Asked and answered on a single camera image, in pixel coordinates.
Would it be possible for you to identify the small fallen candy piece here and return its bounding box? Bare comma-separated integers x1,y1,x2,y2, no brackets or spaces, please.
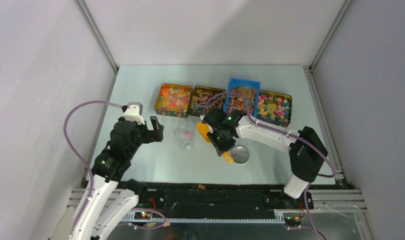
198,184,206,191

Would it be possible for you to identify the orange plastic scoop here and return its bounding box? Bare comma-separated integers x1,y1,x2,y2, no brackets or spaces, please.
196,121,234,163

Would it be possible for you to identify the tin of colourful cube candies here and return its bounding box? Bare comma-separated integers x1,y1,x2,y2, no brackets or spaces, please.
255,90,293,128

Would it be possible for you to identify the tin of gummy candies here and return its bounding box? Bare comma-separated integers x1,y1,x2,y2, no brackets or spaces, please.
154,83,194,118

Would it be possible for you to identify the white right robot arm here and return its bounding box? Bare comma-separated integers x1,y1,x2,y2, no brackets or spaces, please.
197,108,328,209

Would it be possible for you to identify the tin of lollipops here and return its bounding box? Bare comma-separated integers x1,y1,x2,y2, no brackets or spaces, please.
188,85,226,118

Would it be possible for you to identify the blue bin of candies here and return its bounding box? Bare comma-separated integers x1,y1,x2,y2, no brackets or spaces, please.
223,77,261,117

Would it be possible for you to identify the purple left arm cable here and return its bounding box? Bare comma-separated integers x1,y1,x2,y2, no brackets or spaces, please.
63,100,124,233

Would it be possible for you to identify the silver metal jar lid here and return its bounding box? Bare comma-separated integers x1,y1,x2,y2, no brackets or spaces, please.
228,145,250,164

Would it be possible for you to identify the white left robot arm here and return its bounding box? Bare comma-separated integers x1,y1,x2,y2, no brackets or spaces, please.
69,116,164,240

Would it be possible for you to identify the clear plastic jar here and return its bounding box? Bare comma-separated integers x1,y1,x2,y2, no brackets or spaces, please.
174,118,196,151

